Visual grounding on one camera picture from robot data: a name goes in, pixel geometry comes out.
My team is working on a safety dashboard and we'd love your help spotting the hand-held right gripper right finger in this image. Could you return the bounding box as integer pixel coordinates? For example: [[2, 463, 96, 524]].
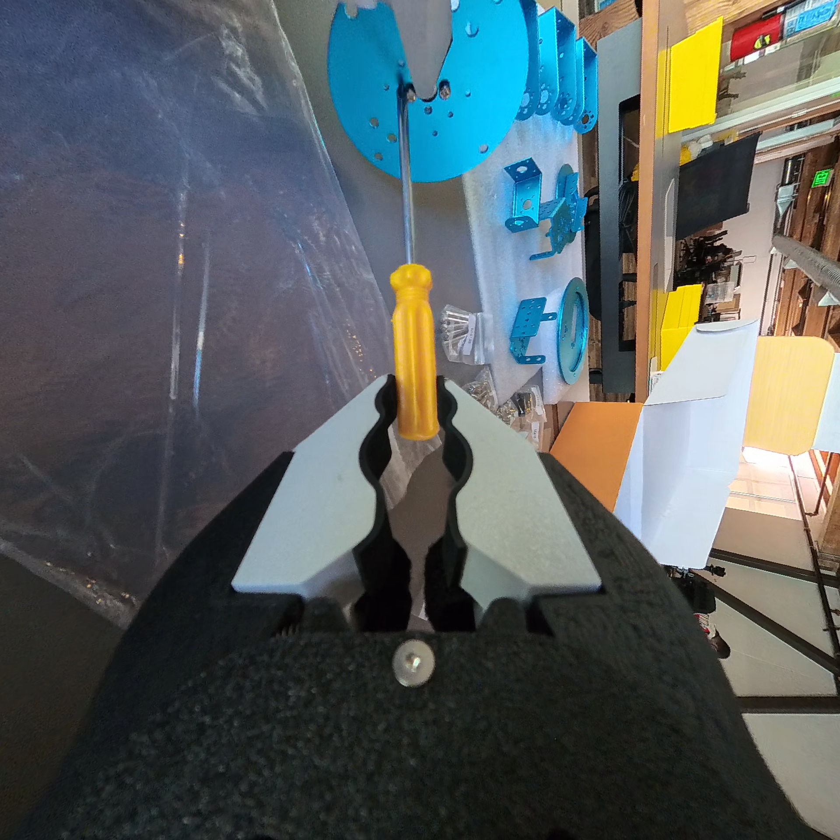
[[423, 376, 603, 631]]

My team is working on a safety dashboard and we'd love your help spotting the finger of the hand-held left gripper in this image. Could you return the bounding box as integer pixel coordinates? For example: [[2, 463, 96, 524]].
[[336, 0, 455, 101]]

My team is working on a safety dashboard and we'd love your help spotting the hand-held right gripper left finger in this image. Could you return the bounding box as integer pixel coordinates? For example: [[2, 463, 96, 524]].
[[231, 374, 414, 632]]

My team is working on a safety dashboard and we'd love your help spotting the blue round metal plate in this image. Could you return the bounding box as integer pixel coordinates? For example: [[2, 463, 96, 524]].
[[326, 0, 532, 184]]

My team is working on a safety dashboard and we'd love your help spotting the yellow-handled screwdriver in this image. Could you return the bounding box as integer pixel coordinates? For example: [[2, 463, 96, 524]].
[[388, 84, 440, 440]]

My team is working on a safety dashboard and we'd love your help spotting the wood-edged grey desk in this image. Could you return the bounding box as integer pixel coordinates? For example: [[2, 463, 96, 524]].
[[596, 0, 681, 403]]

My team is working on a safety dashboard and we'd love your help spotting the orange and white cardboard box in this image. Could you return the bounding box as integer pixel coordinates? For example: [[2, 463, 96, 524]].
[[549, 319, 763, 571]]

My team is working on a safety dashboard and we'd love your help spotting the pile of small screw bags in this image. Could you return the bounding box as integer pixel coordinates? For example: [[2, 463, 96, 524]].
[[440, 302, 547, 450]]

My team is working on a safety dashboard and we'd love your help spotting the white foam sheet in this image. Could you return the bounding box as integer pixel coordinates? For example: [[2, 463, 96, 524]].
[[459, 0, 587, 409]]

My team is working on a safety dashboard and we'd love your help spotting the clear plastic bag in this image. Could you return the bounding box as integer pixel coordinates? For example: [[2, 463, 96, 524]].
[[0, 0, 424, 634]]

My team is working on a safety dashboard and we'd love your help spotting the red fire extinguisher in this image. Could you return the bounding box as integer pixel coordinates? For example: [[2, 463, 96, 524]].
[[730, 9, 786, 59]]

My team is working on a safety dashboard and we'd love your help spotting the grey finned ceiling tube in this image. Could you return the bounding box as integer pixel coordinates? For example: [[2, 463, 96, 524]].
[[770, 234, 840, 298]]

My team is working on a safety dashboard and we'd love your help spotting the large blue U bracket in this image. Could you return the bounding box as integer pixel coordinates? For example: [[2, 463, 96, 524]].
[[538, 5, 565, 126], [517, 20, 543, 123], [575, 36, 600, 136], [556, 12, 582, 130]]

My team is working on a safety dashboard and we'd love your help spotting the blue metal ring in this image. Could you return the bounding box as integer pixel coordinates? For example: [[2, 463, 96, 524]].
[[556, 276, 590, 385]]

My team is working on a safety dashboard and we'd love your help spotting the blue L bracket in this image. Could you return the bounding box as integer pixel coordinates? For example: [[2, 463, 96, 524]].
[[508, 298, 550, 363]]

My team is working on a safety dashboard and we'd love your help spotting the small blue angled bracket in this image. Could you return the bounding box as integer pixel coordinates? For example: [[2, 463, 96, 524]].
[[554, 164, 589, 217]]

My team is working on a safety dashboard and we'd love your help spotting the dark blue perforated bracket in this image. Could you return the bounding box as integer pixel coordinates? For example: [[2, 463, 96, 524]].
[[530, 197, 587, 261]]

